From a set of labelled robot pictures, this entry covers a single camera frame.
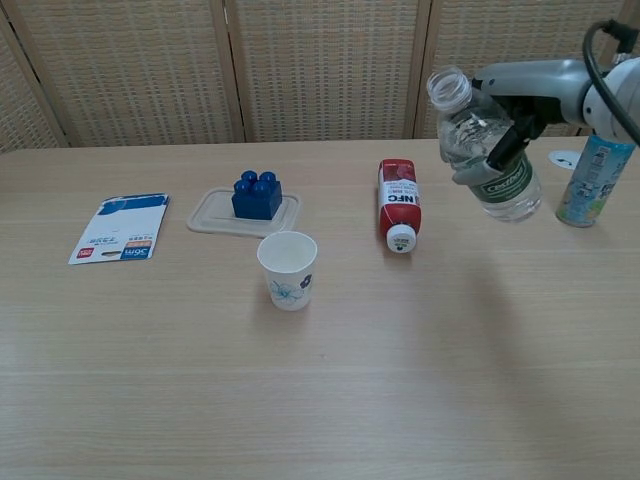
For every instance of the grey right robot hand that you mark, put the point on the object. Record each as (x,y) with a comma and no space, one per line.
(535,80)

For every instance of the clear plastic water bottle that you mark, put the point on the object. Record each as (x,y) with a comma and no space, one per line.
(515,200)

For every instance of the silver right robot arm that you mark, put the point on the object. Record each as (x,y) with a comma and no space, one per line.
(620,95)

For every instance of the red NFC juice bottle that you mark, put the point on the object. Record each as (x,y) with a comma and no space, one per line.
(399,207)

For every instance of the white paper cup blue flower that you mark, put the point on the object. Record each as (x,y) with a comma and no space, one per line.
(290,290)

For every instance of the light blue drink can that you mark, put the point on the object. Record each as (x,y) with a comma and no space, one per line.
(590,190)

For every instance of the woven bamboo folding screen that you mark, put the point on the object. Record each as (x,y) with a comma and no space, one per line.
(320,70)

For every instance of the blue building block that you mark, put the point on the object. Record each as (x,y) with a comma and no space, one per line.
(255,202)

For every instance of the white blue packaging card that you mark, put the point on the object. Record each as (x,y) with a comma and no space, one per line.
(120,225)

